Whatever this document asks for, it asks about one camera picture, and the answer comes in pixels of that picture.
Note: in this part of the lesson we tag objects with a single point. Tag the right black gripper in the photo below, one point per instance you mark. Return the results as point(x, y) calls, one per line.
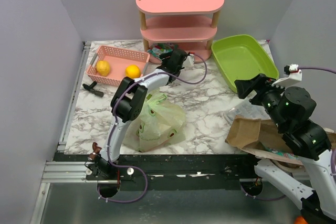
point(244, 86)

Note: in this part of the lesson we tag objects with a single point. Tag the brown paper bag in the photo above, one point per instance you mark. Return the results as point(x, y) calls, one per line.
point(252, 136)

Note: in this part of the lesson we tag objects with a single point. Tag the avocado print plastic bag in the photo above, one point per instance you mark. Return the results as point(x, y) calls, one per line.
point(159, 123)

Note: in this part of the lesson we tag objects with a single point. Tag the cherry mint candy packet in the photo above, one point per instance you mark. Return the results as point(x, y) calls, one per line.
point(157, 49)

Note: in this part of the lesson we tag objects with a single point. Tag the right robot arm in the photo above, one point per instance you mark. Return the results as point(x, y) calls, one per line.
point(290, 108)

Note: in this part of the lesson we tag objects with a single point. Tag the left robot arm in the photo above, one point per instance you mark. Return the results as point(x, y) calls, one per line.
point(127, 104)

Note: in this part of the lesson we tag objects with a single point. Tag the clear plastic container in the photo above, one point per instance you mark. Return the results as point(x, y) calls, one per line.
point(246, 110)

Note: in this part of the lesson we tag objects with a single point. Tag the green plastic tray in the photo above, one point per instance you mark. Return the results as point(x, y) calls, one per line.
point(243, 57)

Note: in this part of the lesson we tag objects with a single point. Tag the pink three-tier shelf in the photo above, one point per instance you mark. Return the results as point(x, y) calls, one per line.
point(189, 24)

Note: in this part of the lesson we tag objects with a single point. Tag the orange fruit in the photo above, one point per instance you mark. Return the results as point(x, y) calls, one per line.
point(132, 71)

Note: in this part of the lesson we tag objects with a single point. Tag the pink perforated basket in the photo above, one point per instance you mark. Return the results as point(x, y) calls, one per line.
point(118, 59)

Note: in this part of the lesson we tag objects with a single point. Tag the orange pumpkin toy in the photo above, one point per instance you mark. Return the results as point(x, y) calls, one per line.
point(300, 220)

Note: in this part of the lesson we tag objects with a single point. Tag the yellow lemon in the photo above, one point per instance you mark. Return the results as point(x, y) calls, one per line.
point(103, 68)

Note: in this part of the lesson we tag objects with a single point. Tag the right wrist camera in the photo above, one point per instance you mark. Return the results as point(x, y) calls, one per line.
point(294, 76)

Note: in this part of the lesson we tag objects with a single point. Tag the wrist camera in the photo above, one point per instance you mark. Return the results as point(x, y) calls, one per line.
point(294, 76)
point(189, 60)

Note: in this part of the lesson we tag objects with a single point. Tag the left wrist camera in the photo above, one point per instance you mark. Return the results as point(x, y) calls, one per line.
point(189, 60)

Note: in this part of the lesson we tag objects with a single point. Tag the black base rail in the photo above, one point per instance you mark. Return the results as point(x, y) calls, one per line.
point(165, 172)

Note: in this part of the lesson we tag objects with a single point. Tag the black T-handle tool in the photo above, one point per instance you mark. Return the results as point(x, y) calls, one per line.
point(91, 88)

